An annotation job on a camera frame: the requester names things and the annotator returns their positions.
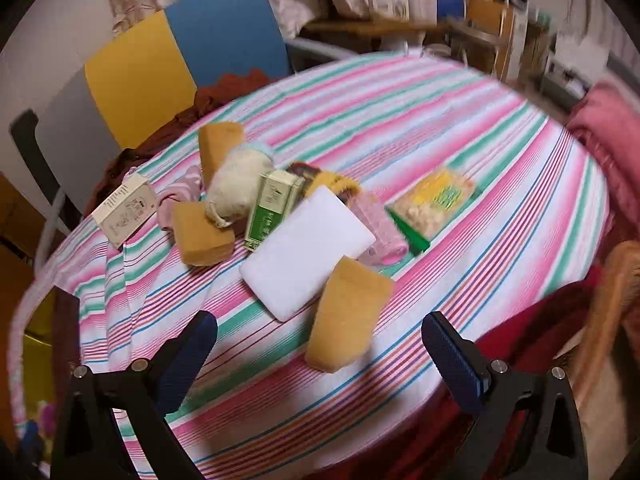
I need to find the yellow sponge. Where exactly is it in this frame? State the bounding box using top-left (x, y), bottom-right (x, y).
top-left (174, 202), bottom-right (235, 266)
top-left (305, 257), bottom-right (395, 373)
top-left (198, 122), bottom-right (245, 188)

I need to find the cream fuzzy sock roll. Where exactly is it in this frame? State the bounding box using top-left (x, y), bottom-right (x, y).
top-left (204, 142), bottom-right (274, 228)

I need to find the yellow red green sock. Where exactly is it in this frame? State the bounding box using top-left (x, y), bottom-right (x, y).
top-left (286, 162), bottom-right (360, 203)

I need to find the red cloth lower right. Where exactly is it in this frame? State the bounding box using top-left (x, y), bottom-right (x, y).
top-left (309, 266), bottom-right (604, 480)

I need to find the green flat packet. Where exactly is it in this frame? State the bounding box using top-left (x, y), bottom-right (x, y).
top-left (386, 207), bottom-right (431, 256)

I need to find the beige cardboard box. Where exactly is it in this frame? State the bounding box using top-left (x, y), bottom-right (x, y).
top-left (91, 172), bottom-right (157, 249)

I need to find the yellow snack packet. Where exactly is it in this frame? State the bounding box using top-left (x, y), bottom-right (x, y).
top-left (390, 167), bottom-right (476, 240)

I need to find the white foam block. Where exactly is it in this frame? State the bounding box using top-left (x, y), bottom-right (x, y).
top-left (240, 185), bottom-right (375, 322)

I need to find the pink striped sock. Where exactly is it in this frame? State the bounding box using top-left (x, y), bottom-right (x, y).
top-left (157, 166), bottom-right (202, 231)

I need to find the striped pink green bedsheet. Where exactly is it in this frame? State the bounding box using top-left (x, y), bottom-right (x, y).
top-left (9, 53), bottom-right (608, 479)

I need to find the green white carton box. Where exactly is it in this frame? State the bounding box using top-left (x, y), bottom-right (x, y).
top-left (244, 170), bottom-right (305, 252)

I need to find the pink blanket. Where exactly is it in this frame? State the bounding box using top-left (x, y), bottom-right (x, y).
top-left (566, 81), bottom-right (639, 231)

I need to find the grey yellow blue chair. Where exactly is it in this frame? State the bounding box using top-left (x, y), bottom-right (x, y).
top-left (35, 0), bottom-right (352, 211)

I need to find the dark red cloth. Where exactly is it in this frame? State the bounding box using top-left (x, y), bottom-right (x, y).
top-left (84, 68), bottom-right (277, 217)

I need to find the wooden desk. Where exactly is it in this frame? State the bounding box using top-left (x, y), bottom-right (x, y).
top-left (299, 18), bottom-right (508, 53)

